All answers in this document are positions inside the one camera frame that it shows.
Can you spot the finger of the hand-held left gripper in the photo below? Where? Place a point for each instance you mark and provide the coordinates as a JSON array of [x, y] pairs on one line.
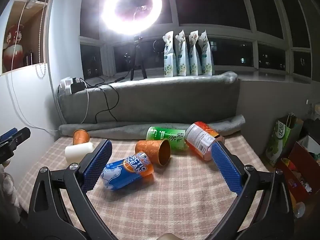
[[18, 138], [8, 133]]

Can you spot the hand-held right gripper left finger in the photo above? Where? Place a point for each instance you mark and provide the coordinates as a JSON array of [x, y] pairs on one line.
[[97, 166]]

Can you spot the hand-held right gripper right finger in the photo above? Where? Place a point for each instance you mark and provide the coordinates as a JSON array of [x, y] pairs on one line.
[[227, 170]]

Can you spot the orange patterned paper cup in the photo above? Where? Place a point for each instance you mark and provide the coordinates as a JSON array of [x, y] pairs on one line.
[[151, 151]]

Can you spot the white plastic cup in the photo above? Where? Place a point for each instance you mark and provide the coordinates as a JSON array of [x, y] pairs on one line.
[[76, 153]]

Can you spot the small orange paper cup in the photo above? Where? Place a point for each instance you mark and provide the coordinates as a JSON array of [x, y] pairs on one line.
[[80, 137]]

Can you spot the blue Arctic Ocean can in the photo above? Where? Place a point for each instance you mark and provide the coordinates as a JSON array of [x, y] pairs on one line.
[[126, 172]]

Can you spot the orange label drink bottle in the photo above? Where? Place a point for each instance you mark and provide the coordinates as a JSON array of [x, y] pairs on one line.
[[200, 138]]

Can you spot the rolled grey blanket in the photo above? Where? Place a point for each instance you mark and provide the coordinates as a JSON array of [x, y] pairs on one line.
[[125, 128]]

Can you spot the pale cloth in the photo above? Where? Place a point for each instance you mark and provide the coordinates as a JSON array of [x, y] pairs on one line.
[[6, 187]]

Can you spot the checked pink cloth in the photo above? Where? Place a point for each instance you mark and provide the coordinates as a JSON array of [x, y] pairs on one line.
[[175, 197]]

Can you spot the green paper bag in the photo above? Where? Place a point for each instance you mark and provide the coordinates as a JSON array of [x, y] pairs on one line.
[[280, 140]]

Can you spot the green tea bottle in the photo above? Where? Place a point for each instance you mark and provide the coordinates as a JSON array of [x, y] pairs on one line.
[[166, 137]]

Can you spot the white power strip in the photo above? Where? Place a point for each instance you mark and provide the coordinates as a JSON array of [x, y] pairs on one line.
[[65, 86]]

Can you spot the red cardboard box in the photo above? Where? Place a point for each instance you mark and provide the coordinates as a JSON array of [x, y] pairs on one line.
[[302, 155]]

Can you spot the black charger plug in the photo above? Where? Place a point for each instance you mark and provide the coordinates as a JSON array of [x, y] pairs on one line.
[[78, 87]]

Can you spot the red figurine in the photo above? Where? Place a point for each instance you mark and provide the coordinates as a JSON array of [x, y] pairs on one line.
[[13, 50]]

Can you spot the grey plush blanket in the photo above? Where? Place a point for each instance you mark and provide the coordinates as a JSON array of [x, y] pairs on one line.
[[162, 97]]

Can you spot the white green standing pouch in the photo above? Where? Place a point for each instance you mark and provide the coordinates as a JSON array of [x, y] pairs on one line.
[[169, 60], [206, 60], [182, 60], [193, 60]]

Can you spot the black tripod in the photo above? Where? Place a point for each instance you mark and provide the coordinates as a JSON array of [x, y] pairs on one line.
[[137, 55]]

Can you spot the wooden wall shelf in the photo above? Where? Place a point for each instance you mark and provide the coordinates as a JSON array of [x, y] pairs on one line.
[[37, 7]]

